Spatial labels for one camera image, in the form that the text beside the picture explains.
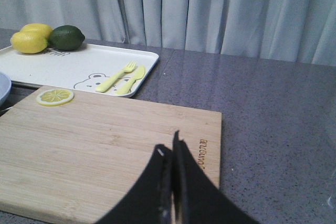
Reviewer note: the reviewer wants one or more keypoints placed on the lemon slice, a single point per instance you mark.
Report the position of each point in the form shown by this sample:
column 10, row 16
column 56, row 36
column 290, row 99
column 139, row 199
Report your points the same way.
column 55, row 97

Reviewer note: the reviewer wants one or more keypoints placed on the yellow plastic knife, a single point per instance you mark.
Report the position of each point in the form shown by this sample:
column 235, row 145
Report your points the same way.
column 138, row 75

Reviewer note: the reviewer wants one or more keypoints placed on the light blue plate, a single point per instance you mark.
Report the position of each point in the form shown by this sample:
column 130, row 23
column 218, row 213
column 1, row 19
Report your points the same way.
column 5, row 87

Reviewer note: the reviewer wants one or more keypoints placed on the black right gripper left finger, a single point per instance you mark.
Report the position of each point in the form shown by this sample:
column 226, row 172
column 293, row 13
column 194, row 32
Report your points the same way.
column 149, row 199

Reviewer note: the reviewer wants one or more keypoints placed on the grey curtain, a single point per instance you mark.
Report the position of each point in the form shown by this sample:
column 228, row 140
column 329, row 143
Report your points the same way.
column 289, row 30

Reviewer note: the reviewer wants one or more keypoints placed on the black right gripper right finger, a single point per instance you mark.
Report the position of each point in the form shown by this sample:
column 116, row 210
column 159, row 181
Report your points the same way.
column 196, row 198

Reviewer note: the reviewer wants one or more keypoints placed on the green lime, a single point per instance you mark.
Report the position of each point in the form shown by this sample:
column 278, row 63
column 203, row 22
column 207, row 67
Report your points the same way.
column 66, row 38

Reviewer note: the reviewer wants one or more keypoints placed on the yellow lemon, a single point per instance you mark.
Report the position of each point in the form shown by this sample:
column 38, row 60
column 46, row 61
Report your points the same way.
column 29, row 42
column 43, row 29

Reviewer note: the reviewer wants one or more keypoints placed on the white rectangular tray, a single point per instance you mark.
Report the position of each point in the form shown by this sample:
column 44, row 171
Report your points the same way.
column 83, row 69

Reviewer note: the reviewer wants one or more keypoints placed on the yellow lemon behind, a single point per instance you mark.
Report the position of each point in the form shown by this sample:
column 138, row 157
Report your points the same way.
column 43, row 29

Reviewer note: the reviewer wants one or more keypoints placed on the yellow plastic fork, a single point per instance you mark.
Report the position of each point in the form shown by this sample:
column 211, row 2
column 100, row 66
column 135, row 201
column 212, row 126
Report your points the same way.
column 108, row 83

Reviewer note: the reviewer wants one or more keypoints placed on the wooden cutting board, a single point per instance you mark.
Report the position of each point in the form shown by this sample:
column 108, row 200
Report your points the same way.
column 73, row 162

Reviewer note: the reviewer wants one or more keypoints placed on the yellow lemon front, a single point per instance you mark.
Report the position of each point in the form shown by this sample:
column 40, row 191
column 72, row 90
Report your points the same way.
column 29, row 42

